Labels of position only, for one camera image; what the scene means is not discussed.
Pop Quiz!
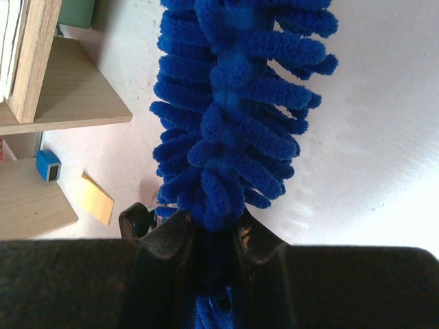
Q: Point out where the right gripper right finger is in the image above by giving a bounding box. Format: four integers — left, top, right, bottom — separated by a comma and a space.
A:
233, 210, 298, 328

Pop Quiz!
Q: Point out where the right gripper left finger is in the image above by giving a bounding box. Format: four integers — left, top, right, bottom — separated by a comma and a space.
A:
119, 210, 197, 328

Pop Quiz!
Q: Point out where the blue microfiber duster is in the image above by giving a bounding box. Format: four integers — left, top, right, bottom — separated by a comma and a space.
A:
150, 1, 338, 328

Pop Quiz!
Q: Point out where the light wooden bookshelf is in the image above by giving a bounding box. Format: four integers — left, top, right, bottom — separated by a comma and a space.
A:
1, 1, 132, 239

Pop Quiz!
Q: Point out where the yellow sticky note pad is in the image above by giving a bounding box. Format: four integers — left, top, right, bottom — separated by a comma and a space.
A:
79, 173, 114, 226

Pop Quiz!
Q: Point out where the blue pencil sharpener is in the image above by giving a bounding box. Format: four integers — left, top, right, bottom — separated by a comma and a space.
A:
36, 149, 61, 182

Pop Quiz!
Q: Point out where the green plastic desk organizer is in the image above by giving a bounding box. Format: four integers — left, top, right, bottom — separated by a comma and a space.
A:
58, 0, 96, 29

